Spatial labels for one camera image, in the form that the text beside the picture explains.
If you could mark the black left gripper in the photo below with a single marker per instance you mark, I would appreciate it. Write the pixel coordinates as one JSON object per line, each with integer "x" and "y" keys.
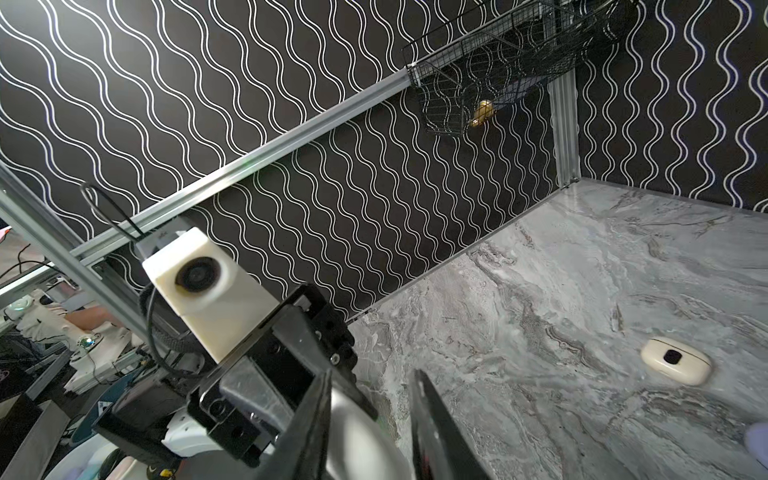
{"x": 249, "y": 399}

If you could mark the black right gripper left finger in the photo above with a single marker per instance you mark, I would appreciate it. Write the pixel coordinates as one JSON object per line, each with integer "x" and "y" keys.
{"x": 301, "y": 449}

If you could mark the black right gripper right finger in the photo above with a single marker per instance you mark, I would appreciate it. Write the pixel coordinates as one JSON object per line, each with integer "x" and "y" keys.
{"x": 439, "y": 451}

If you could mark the white round earbud case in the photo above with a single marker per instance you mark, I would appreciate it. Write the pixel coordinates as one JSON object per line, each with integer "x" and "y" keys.
{"x": 358, "y": 447}

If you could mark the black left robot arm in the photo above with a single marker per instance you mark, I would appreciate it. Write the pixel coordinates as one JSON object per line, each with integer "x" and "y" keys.
{"x": 135, "y": 423}

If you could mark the small brass object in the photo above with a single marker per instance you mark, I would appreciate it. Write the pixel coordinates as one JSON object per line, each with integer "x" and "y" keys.
{"x": 483, "y": 112}

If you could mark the purple round earbud case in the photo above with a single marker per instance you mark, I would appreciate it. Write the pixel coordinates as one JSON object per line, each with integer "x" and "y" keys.
{"x": 756, "y": 442}

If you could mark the black wire basket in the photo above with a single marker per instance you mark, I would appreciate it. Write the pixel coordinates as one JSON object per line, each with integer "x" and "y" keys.
{"x": 503, "y": 52}

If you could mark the cream earbud charging case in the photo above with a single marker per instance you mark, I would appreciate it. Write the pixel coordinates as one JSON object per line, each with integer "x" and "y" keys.
{"x": 677, "y": 361}

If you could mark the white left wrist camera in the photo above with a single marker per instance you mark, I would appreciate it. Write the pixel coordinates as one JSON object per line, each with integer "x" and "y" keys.
{"x": 214, "y": 296}

